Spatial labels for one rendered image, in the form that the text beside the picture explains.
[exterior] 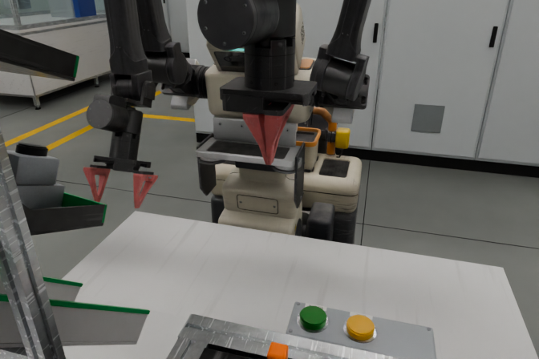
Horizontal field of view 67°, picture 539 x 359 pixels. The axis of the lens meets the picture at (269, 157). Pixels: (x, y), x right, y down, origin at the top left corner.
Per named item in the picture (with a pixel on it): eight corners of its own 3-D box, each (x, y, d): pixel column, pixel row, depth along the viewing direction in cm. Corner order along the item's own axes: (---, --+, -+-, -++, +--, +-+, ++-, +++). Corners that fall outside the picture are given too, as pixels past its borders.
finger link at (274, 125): (281, 176, 48) (282, 98, 44) (224, 170, 49) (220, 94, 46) (293, 155, 54) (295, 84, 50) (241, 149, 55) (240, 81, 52)
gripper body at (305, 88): (307, 111, 44) (310, 40, 41) (218, 104, 46) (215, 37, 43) (317, 96, 50) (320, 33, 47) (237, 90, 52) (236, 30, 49)
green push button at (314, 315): (301, 312, 64) (302, 302, 63) (327, 317, 63) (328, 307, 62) (297, 332, 61) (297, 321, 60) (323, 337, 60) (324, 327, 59)
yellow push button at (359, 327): (346, 321, 63) (347, 311, 62) (374, 326, 62) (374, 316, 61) (344, 341, 59) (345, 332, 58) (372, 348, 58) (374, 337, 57)
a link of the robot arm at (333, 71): (359, 74, 94) (338, 68, 96) (359, 54, 85) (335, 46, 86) (344, 110, 93) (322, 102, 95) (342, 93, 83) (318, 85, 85)
